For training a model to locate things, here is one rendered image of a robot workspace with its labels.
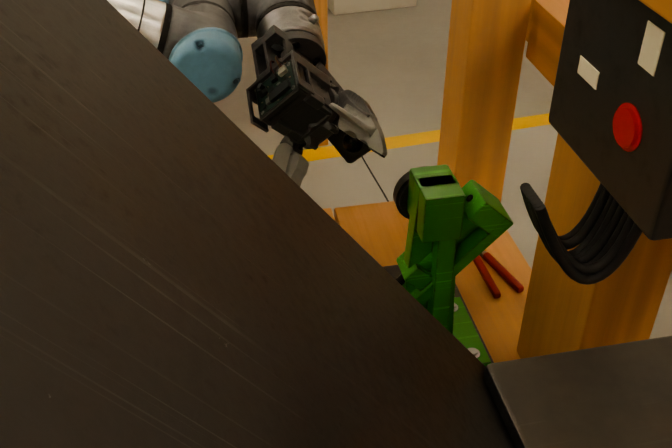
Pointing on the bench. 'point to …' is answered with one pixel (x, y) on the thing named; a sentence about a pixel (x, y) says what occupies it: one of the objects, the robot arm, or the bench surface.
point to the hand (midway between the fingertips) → (335, 195)
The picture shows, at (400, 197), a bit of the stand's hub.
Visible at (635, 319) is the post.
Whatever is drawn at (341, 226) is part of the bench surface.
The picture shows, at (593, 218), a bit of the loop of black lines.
